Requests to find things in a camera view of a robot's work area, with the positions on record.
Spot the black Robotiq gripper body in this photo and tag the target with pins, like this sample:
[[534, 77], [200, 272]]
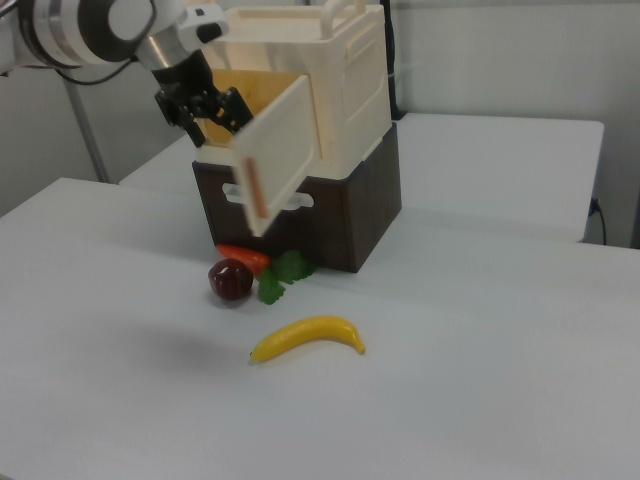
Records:
[[187, 82]]

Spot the orange toy carrot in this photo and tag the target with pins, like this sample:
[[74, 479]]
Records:
[[245, 256]]

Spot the dark brown drawer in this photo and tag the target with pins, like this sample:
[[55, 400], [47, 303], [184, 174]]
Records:
[[320, 230]]

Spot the grey metal post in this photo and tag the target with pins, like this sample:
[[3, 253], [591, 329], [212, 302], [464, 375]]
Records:
[[90, 140]]

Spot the dark red toy apple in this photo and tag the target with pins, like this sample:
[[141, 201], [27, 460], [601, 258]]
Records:
[[230, 280]]

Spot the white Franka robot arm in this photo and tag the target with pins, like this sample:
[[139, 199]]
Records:
[[75, 30]]

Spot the yellow toy banana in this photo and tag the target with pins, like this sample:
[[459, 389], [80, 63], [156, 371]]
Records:
[[310, 330]]

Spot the cream cabinet door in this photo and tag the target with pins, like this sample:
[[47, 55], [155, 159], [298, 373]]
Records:
[[280, 150]]

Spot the dark brown wooden drawer box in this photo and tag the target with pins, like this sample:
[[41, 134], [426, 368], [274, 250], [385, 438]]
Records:
[[372, 200]]

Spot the white plastic tray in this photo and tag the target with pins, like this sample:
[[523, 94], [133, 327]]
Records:
[[360, 100]]

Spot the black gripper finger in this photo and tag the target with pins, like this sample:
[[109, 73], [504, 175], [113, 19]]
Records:
[[235, 107], [194, 132]]

